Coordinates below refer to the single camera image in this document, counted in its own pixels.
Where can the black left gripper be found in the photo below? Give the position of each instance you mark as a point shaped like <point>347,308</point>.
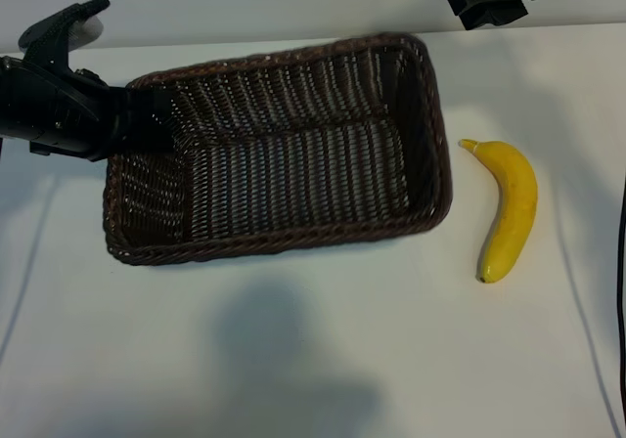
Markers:
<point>54,110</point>

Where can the dark brown woven basket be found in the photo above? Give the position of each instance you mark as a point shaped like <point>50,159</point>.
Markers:
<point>293,164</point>

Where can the yellow banana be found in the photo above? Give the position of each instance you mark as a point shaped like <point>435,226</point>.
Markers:
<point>516,198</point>

